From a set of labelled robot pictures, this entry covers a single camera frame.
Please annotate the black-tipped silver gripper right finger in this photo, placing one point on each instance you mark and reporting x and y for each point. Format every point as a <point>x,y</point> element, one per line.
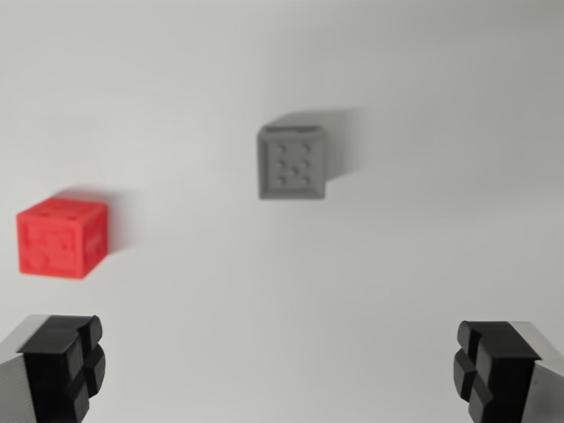
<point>506,374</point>

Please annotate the grey embossed cube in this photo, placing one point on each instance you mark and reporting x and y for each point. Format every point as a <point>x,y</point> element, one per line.
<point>291,163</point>

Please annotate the black-tipped silver gripper left finger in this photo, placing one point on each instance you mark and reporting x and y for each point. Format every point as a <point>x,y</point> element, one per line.
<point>48,370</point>

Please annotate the red embossed cube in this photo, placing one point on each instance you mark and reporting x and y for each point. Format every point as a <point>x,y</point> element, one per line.
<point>53,242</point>

